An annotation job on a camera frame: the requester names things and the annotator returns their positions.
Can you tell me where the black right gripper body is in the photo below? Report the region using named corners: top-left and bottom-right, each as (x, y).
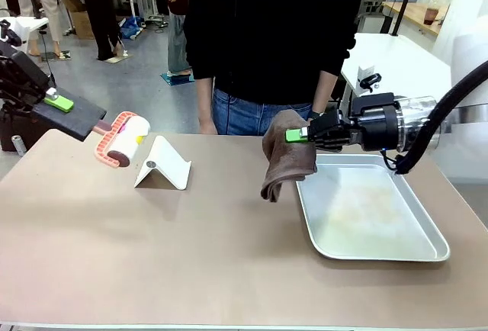
top-left (349, 92), bottom-right (401, 153)

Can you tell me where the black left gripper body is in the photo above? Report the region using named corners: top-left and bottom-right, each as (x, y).
top-left (0, 50), bottom-right (50, 114)

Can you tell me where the brown towel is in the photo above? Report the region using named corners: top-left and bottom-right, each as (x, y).
top-left (260, 109), bottom-right (319, 204)

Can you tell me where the pink white lint roller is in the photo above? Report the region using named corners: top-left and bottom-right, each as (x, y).
top-left (32, 96), bottom-right (152, 169)

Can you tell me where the person's right forearm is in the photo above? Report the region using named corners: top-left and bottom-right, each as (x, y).
top-left (194, 76), bottom-right (219, 123)

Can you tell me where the person's left forearm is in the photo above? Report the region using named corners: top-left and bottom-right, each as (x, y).
top-left (311, 69), bottom-right (339, 114)

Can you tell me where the person's right hand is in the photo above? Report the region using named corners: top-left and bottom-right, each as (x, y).
top-left (198, 116), bottom-right (219, 136)

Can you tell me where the small white table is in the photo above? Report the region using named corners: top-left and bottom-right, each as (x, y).
top-left (0, 16), bottom-right (50, 44)

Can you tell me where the dark brown box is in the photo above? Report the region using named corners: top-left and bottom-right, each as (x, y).
top-left (0, 110), bottom-right (43, 153)

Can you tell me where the large white table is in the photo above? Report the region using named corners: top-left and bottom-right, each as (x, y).
top-left (340, 32), bottom-right (457, 118)

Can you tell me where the beige floor board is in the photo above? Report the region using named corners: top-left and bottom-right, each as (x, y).
top-left (101, 52), bottom-right (133, 65)

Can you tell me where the cardboard box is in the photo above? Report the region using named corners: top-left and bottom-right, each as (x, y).
top-left (63, 0), bottom-right (95, 40)

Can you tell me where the metal tray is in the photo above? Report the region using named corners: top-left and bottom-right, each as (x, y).
top-left (295, 153), bottom-right (451, 263)

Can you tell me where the person in black trousers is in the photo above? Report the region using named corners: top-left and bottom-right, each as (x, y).
top-left (68, 0), bottom-right (125, 62)

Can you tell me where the blue bag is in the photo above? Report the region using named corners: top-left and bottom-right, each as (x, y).
top-left (119, 16), bottom-right (144, 40)

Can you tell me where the person in black sweater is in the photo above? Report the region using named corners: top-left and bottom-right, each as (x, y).
top-left (184, 0), bottom-right (364, 137)

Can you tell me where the wooden workbench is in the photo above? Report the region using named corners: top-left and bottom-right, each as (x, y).
top-left (383, 1), bottom-right (451, 37)

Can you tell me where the teal floor mat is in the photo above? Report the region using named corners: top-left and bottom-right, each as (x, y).
top-left (159, 71), bottom-right (195, 86)

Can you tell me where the brown plastic cup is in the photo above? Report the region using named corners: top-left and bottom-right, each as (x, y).
top-left (422, 6), bottom-right (440, 27)

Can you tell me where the white folded stand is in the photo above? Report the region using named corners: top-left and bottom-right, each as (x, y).
top-left (133, 135), bottom-right (193, 191)

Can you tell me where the person in gray trousers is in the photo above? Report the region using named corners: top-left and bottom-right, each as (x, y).
top-left (155, 0), bottom-right (192, 77)

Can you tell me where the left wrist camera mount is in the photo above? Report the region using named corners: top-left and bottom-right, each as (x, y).
top-left (0, 19), bottom-right (23, 47)

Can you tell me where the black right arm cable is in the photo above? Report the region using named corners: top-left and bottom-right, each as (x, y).
top-left (393, 59), bottom-right (488, 176)

